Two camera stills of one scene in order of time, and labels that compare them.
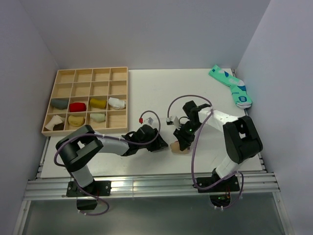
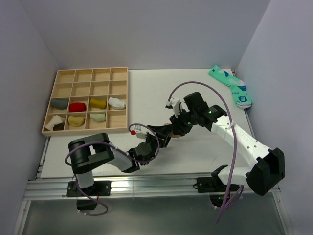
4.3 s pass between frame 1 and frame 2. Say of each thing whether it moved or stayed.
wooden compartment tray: stayed
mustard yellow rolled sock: stayed
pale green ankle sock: stayed
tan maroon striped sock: moved
